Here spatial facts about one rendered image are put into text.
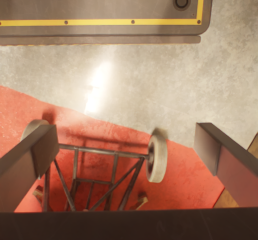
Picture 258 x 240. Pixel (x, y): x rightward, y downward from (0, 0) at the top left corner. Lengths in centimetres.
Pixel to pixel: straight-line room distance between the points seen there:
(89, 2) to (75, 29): 7
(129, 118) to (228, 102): 46
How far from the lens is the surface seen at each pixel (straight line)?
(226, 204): 114
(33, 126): 80
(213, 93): 91
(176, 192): 110
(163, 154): 74
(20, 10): 55
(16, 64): 93
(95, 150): 80
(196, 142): 17
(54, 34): 51
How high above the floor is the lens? 80
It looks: 73 degrees down
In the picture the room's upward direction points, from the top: 176 degrees clockwise
